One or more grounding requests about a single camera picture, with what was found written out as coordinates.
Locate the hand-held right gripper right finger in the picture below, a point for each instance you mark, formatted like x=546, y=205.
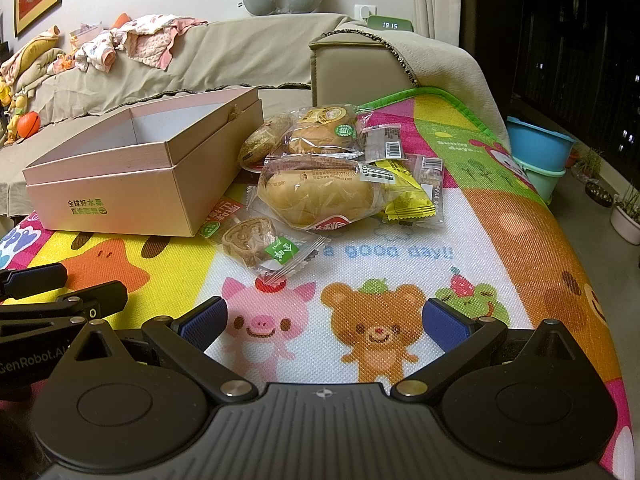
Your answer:
x=442, y=322

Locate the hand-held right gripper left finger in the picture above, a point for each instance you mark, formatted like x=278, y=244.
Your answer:
x=205, y=322

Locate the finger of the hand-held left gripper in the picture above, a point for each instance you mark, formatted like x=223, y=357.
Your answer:
x=40, y=276
x=107, y=296

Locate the mooncake packet green label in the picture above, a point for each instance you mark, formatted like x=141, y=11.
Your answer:
x=250, y=237

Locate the pink cardboard box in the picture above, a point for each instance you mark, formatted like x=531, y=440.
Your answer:
x=125, y=200

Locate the long bread packet red label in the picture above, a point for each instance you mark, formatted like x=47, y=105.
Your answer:
x=315, y=195

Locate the oat crisp clear packet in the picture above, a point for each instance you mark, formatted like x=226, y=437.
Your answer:
x=262, y=142

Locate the brown bar clear packet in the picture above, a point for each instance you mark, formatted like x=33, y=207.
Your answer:
x=382, y=140

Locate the round bread packet yellow label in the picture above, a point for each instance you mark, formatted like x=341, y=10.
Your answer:
x=315, y=137

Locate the colourful cartoon play mat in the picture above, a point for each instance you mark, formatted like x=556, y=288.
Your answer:
x=450, y=240

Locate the yellow snack packet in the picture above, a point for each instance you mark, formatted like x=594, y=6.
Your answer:
x=405, y=195

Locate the clear snack packet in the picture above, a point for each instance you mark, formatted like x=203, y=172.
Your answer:
x=434, y=180

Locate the orange ball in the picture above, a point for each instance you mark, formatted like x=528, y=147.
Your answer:
x=29, y=125

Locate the green plastic tub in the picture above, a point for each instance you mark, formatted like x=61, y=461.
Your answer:
x=540, y=182

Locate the dark plant pot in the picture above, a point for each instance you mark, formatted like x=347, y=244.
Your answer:
x=599, y=195

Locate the blue plastic tub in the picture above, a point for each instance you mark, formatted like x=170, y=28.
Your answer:
x=540, y=142

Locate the white plant pot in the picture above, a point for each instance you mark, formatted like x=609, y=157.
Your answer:
x=625, y=225

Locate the yellow plush toy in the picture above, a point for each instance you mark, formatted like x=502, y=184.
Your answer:
x=37, y=47

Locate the white orange baby garment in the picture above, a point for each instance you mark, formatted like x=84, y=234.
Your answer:
x=95, y=52

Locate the beige armrest throw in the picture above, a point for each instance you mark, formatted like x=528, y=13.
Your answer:
x=450, y=65

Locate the orange cloth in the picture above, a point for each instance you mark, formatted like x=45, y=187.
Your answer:
x=121, y=20

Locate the beige sofa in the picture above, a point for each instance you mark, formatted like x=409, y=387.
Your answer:
x=350, y=70

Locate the beige sofa cover cloth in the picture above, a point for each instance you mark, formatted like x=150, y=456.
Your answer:
x=250, y=55

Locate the green digital clock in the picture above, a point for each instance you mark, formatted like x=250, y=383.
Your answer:
x=390, y=24

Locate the white wall socket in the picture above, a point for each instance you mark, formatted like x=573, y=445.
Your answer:
x=365, y=12

